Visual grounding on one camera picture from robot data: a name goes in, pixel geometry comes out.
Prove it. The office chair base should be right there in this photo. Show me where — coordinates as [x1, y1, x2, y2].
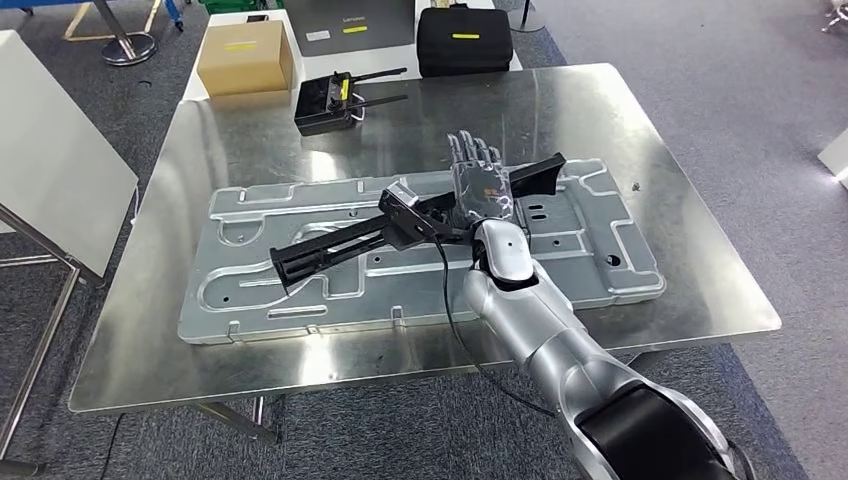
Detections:
[821, 0, 848, 34]

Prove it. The stamped silver metal panel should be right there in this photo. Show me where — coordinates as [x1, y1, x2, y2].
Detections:
[177, 157, 667, 346]

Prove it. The cardboard box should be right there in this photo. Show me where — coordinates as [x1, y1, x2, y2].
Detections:
[196, 19, 295, 99]

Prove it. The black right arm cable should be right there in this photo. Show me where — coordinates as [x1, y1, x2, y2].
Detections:
[433, 235, 558, 420]

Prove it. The dark grey laptop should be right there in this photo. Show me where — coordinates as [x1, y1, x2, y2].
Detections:
[283, 0, 417, 58]

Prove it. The steel workbench table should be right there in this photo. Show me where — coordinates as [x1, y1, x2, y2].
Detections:
[68, 62, 783, 445]

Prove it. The chrome pedestal base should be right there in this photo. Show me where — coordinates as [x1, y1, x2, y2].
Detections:
[92, 0, 159, 67]

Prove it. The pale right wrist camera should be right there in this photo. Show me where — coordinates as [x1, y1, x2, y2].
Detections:
[378, 182, 420, 210]

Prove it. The white box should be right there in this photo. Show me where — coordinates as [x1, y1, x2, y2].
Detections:
[818, 127, 848, 192]

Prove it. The white cabinet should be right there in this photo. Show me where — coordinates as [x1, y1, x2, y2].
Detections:
[0, 29, 139, 280]

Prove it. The white table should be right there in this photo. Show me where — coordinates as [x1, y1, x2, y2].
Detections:
[182, 0, 525, 101]

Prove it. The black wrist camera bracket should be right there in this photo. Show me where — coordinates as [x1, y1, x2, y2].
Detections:
[378, 192, 478, 253]

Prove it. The black remote with antennas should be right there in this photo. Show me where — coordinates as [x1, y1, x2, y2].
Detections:
[294, 67, 410, 138]

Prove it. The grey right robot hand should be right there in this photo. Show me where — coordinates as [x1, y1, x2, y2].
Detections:
[447, 130, 518, 230]

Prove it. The green plastic crate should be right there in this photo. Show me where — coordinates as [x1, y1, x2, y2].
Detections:
[198, 0, 274, 16]

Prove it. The black carry case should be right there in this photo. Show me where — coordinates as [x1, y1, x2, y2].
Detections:
[415, 5, 515, 79]

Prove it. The black plastic car part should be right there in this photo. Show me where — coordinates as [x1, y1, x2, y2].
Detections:
[269, 152, 568, 293]

